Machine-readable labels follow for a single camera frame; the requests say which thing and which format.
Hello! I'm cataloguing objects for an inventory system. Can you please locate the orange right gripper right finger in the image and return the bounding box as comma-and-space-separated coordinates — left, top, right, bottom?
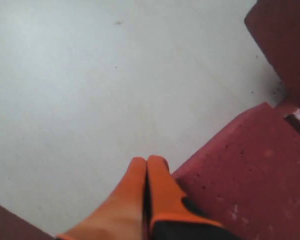
147, 155, 223, 240

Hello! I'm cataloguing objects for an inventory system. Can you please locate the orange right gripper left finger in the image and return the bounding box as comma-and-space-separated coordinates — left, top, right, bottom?
56, 157, 147, 240

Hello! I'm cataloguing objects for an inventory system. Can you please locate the angled red brick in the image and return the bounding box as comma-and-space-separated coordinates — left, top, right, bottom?
173, 103, 300, 240

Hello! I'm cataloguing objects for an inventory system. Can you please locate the speckled white-flecked red brick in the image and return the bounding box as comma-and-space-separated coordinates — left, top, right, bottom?
0, 205, 54, 240

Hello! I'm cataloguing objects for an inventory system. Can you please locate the front left red brick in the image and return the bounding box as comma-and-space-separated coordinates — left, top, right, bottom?
244, 0, 300, 106

